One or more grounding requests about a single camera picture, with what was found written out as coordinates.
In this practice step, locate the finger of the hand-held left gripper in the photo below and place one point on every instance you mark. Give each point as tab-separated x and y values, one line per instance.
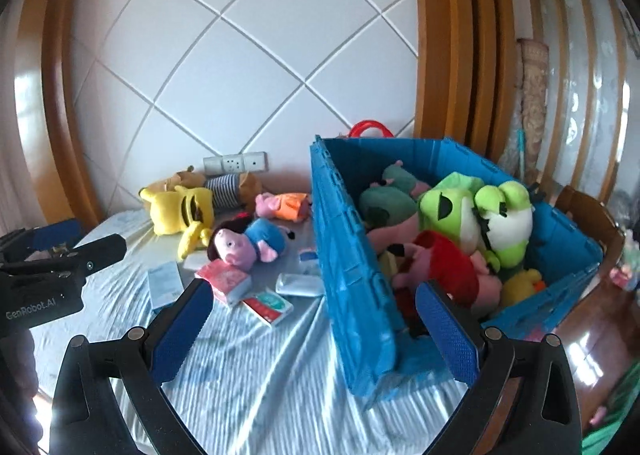
55	233
100	250

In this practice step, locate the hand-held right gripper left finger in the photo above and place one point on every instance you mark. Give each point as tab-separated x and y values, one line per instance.
182	330

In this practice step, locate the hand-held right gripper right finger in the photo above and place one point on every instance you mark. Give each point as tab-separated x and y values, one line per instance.
447	335

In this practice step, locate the pink pig plush red dress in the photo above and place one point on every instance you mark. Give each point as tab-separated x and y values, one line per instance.
450	265

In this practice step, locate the blue plastic storage crate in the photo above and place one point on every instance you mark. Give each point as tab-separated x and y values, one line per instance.
350	285

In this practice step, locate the green frog plush white belly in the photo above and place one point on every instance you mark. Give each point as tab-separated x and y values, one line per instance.
505	225

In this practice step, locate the person's left forearm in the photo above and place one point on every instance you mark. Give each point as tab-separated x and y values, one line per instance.
15	375

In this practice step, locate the red patterned box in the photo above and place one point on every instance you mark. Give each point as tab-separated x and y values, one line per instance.
222	280

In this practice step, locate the yellow mouse plush toy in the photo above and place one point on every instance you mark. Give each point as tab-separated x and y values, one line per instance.
175	210

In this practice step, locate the red white green box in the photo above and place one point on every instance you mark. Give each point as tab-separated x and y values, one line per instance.
267	307

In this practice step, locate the yellow duck plush toy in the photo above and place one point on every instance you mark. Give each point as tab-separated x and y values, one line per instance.
520	285

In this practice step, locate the pink plastic item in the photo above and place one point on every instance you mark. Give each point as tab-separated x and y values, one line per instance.
537	335

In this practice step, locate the pink starfish plush toy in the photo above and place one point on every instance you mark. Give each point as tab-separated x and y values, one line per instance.
395	235

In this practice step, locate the pink pig plush blue shirt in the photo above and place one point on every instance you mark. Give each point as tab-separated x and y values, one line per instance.
265	235

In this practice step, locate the white tube packet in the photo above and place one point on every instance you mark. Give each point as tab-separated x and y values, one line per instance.
300	284

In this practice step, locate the brown dog plush striped shirt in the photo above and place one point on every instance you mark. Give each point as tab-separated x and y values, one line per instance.
225	187

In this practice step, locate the teal green plush toy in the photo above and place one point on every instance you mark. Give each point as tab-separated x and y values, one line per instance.
387	205

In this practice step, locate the small white blue packet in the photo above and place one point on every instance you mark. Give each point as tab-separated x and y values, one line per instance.
307	256

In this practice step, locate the pink pig plush orange dress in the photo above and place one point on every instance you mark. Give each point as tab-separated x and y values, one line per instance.
290	205

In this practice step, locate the wooden chair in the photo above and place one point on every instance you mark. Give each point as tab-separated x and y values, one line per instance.
590	225

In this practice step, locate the colourful toy pile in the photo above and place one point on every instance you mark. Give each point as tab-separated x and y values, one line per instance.
627	275

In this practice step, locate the green cloth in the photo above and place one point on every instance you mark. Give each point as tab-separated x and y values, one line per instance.
615	425

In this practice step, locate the white quilted headboard panel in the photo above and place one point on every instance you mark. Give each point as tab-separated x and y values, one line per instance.
240	60

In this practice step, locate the rolled patterned carpet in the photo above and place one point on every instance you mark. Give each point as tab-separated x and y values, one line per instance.
530	100

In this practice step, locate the wooden framed glass door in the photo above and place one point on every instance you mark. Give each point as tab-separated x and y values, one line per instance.
585	85

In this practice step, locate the white wall socket plate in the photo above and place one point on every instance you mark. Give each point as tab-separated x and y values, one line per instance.
213	164
255	160
233	162

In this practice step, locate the curved wooden headboard frame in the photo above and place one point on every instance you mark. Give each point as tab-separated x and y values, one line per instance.
55	85
460	35

